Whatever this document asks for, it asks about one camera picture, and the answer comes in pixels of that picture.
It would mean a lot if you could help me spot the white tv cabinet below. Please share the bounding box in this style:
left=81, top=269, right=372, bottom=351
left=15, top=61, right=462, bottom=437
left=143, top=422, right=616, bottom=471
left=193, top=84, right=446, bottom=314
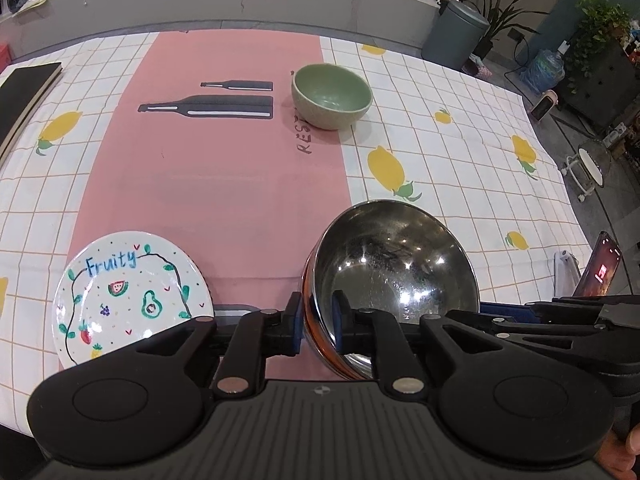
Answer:
left=1, top=0, right=439, bottom=58

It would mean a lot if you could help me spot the person right hand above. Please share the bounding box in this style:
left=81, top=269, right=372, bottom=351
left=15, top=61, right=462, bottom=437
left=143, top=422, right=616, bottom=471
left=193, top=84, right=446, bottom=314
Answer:
left=596, top=425, right=640, bottom=480

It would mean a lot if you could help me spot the grey trash bin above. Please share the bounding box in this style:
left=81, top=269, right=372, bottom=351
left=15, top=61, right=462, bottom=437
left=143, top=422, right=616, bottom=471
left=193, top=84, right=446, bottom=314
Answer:
left=421, top=0, right=489, bottom=70

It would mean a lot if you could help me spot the white fruity painted plate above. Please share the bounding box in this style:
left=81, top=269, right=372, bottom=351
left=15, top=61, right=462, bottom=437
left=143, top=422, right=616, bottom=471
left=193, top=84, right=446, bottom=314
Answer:
left=51, top=231, right=215, bottom=368

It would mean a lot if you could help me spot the green ceramic bowl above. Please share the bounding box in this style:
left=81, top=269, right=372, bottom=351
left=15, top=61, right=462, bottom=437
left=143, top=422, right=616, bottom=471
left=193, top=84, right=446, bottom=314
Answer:
left=291, top=63, right=373, bottom=130

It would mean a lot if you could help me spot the potted green plant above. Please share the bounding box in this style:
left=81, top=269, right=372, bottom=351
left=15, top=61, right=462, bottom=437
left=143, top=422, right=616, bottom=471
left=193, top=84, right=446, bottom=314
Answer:
left=473, top=0, right=547, bottom=60

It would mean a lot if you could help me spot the smartphone on stand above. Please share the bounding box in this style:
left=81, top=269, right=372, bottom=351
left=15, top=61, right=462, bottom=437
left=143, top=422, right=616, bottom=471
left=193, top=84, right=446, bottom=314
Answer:
left=573, top=231, right=622, bottom=297

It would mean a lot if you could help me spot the black notebook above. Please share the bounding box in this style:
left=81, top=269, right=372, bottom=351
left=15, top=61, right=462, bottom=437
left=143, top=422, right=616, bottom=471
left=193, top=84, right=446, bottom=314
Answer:
left=0, top=62, right=63, bottom=162

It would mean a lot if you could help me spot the blue water jug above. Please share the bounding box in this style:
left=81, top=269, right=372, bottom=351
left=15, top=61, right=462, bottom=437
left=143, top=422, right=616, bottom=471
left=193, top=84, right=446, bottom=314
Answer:
left=521, top=40, right=570, bottom=94

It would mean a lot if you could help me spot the checked lemon tablecloth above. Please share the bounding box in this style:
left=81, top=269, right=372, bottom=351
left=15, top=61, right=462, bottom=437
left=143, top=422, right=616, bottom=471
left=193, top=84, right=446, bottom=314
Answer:
left=1, top=30, right=591, bottom=432

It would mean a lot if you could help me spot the orange steel bowl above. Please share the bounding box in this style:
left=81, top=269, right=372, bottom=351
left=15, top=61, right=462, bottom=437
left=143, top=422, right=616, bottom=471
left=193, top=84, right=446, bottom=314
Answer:
left=302, top=200, right=480, bottom=379

